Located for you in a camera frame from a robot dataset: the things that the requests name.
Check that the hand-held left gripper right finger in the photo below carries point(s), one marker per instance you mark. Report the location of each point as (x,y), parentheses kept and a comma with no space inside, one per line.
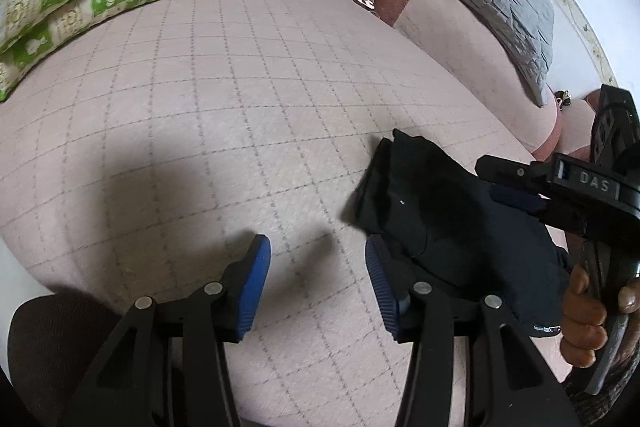
(378,267)

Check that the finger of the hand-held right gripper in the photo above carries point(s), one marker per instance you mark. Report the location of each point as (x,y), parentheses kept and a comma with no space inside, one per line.
(510,171)
(522,202)

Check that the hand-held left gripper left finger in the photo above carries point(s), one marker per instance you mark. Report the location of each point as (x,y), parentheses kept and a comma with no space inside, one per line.
(256,267)

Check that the black pants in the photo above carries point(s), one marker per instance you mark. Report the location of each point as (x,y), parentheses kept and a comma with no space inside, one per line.
(450,227)

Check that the person's right hand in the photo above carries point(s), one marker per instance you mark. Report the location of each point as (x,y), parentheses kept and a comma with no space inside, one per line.
(582,312)

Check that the small dark metal trinket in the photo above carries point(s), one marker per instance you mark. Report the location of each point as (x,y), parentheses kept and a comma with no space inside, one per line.
(562,99)

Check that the pink checked bed sheet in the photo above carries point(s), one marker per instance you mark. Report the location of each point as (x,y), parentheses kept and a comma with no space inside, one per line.
(215,117)

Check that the dark brown fabric seat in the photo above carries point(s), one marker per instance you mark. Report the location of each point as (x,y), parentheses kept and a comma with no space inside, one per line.
(55,342)

